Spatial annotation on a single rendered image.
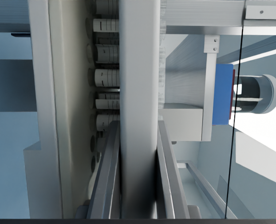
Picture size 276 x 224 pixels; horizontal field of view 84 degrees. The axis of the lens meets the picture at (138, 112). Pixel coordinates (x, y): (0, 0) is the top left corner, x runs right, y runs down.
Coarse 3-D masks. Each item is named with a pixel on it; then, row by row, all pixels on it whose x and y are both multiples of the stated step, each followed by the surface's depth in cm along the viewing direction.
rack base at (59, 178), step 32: (32, 0) 7; (64, 0) 7; (32, 32) 7; (64, 32) 7; (64, 64) 7; (64, 96) 8; (64, 128) 8; (32, 160) 8; (64, 160) 8; (32, 192) 8; (64, 192) 8
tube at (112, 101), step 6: (90, 96) 11; (96, 96) 11; (102, 96) 11; (108, 96) 11; (114, 96) 11; (162, 96) 12; (90, 102) 11; (96, 102) 11; (102, 102) 11; (108, 102) 11; (114, 102) 11; (162, 102) 11; (90, 108) 12; (96, 108) 12; (102, 108) 12; (108, 108) 12; (114, 108) 12; (162, 108) 12
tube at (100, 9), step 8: (88, 0) 10; (96, 0) 10; (104, 0) 10; (112, 0) 10; (160, 0) 10; (88, 8) 11; (96, 8) 11; (104, 8) 11; (112, 8) 11; (160, 8) 11
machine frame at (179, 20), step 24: (0, 0) 36; (24, 0) 36; (168, 0) 37; (192, 0) 37; (216, 0) 37; (0, 24) 37; (24, 24) 37; (168, 24) 38; (192, 24) 38; (216, 24) 38; (240, 24) 38; (192, 168) 148; (216, 192) 113
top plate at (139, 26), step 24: (120, 0) 7; (144, 0) 7; (120, 24) 7; (144, 24) 7; (120, 48) 7; (144, 48) 7; (120, 72) 8; (144, 72) 7; (120, 96) 8; (144, 96) 8; (120, 120) 8; (144, 120) 8; (120, 144) 8; (144, 144) 8; (144, 168) 8; (144, 192) 8; (144, 216) 8
